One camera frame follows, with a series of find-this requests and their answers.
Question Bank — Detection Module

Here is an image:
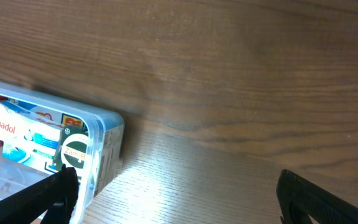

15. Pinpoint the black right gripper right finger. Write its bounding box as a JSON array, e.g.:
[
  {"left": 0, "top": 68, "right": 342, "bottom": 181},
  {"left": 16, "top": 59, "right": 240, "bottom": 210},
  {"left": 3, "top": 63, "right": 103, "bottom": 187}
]
[{"left": 276, "top": 169, "right": 358, "bottom": 224}]

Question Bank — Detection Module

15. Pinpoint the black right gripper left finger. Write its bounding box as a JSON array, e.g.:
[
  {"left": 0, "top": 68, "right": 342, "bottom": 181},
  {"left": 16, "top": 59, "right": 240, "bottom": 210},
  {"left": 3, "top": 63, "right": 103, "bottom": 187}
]
[{"left": 0, "top": 166, "right": 79, "bottom": 224}]

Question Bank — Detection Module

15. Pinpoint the blue Cool Fever box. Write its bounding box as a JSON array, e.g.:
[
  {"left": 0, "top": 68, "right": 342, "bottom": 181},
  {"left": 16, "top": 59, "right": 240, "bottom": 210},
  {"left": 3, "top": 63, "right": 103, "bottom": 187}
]
[{"left": 1, "top": 98, "right": 126, "bottom": 197}]

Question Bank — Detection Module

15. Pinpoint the green Zam-Buk tin box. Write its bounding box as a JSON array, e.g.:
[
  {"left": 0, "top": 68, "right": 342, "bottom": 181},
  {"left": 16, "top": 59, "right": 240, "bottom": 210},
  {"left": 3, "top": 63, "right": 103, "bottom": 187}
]
[{"left": 53, "top": 126, "right": 89, "bottom": 170}]

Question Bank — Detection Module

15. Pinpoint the clear plastic container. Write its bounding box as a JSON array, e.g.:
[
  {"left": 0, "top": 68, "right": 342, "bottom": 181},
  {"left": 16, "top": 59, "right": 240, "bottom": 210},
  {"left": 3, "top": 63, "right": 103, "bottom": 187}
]
[{"left": 0, "top": 82, "right": 125, "bottom": 223}]

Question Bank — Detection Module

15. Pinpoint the white Panadol box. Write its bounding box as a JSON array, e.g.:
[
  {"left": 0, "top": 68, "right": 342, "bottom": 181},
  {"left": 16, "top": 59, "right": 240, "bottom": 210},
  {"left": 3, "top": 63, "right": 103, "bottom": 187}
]
[{"left": 0, "top": 101, "right": 64, "bottom": 149}]

